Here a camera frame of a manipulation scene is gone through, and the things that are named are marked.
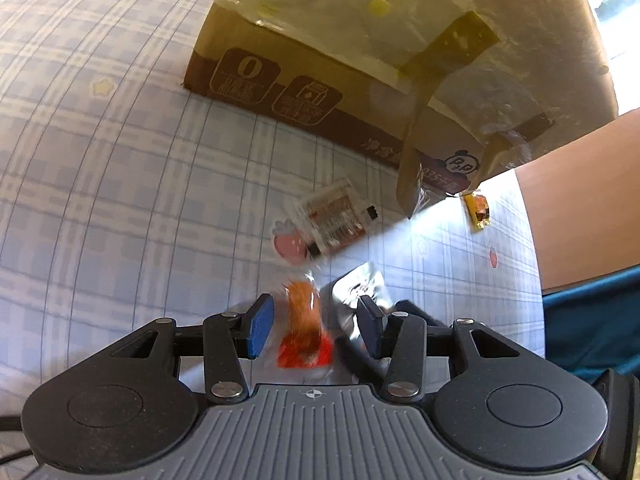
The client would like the taped cardboard box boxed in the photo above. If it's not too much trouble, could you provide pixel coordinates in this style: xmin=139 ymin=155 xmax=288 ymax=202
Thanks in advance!
xmin=182 ymin=0 xmax=620 ymax=221

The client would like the brown wooden board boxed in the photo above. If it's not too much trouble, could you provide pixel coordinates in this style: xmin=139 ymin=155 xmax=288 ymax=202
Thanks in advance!
xmin=514 ymin=107 xmax=640 ymax=295

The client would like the blue cloth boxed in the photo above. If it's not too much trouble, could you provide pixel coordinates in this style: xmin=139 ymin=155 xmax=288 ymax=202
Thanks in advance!
xmin=542 ymin=265 xmax=640 ymax=387

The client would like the small white barcode packet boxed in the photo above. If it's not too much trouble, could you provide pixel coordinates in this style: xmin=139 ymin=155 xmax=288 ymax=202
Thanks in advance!
xmin=291 ymin=177 xmax=379 ymax=261

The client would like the silver snack packet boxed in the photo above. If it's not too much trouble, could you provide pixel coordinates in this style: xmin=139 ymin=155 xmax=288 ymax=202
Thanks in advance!
xmin=331 ymin=261 xmax=397 ymax=343

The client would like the black cable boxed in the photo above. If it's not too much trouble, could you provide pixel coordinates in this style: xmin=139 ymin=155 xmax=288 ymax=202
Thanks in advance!
xmin=0 ymin=414 xmax=38 ymax=467

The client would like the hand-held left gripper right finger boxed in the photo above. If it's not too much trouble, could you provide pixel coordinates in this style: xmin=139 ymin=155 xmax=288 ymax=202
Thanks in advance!
xmin=356 ymin=295 xmax=527 ymax=402

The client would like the small yellow wrapped candy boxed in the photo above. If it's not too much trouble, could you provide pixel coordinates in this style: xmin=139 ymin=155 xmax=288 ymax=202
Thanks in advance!
xmin=462 ymin=191 xmax=492 ymax=232

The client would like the plaid tablecloth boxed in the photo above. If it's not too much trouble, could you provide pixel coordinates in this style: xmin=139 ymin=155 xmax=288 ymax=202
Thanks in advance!
xmin=0 ymin=0 xmax=547 ymax=413

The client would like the small orange snack packet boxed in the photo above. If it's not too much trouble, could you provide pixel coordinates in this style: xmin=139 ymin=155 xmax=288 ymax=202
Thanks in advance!
xmin=276 ymin=271 xmax=335 ymax=370

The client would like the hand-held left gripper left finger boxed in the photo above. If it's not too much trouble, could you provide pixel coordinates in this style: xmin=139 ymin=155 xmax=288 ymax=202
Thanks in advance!
xmin=107 ymin=293 xmax=276 ymax=404

